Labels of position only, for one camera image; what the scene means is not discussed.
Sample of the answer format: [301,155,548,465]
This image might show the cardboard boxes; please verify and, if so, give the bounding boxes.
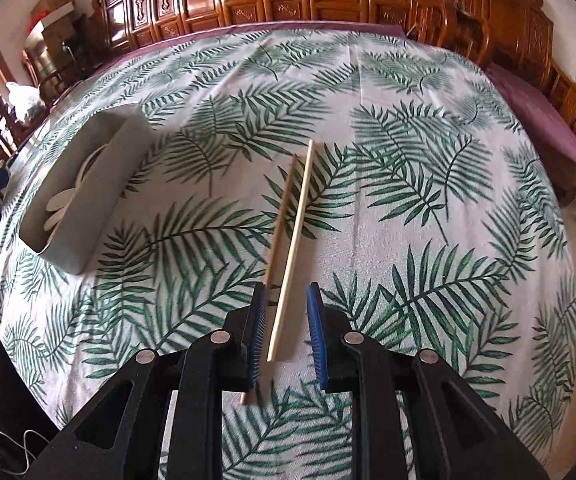
[27,0,77,28]

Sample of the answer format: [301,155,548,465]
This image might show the white cable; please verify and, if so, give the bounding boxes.
[0,427,50,477]

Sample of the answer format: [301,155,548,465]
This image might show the leaf print tablecloth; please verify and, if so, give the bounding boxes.
[0,27,576,480]

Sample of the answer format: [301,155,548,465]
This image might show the purple armchair cushion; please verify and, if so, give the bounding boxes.
[482,62,576,167]

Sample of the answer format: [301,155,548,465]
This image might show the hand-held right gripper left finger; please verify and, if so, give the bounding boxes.
[25,281,269,480]

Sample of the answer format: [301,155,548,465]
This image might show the carved wooden armchair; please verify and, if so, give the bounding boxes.
[408,0,576,206]

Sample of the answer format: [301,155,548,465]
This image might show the person's black clothing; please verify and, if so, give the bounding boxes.
[0,320,71,463]

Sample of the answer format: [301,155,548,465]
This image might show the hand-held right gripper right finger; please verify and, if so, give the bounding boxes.
[306,282,551,480]

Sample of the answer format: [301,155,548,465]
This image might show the grey rectangular tray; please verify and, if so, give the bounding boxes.
[18,103,155,276]

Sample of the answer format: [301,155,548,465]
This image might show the purple bench cushion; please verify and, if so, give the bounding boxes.
[133,20,411,53]

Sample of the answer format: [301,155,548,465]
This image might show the wooden chopstick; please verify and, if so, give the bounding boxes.
[266,139,315,362]
[239,155,301,406]

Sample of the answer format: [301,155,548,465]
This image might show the cream white spoon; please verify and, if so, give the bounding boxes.
[44,145,114,217]
[43,210,76,237]

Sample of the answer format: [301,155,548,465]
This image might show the white plastic bag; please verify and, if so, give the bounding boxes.
[5,82,45,112]

